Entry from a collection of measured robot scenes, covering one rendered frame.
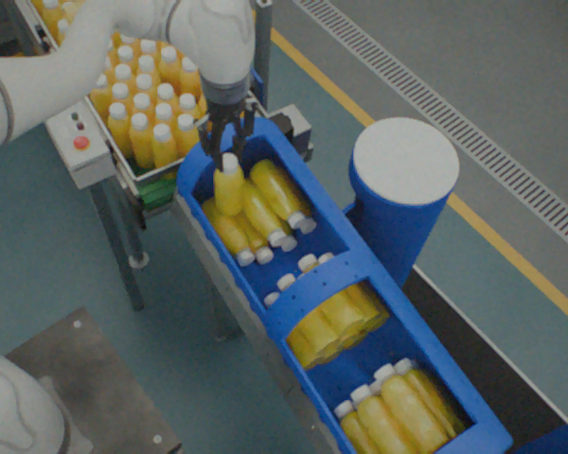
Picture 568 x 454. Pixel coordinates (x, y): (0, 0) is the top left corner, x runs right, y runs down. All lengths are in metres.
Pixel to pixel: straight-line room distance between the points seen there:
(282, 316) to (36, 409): 0.48
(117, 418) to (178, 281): 1.36
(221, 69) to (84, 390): 0.68
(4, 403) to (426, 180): 1.10
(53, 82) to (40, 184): 2.19
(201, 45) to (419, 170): 0.80
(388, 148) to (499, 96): 1.78
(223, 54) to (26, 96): 0.40
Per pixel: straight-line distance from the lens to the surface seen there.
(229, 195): 1.41
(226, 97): 1.13
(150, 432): 1.29
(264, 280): 1.52
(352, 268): 1.26
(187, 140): 1.67
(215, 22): 1.02
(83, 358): 1.35
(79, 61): 0.83
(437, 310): 2.49
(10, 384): 1.09
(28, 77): 0.75
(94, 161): 1.60
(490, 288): 2.77
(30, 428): 1.11
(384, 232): 1.72
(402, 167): 1.66
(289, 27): 3.49
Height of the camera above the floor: 2.35
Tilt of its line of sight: 60 degrees down
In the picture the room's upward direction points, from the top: 7 degrees clockwise
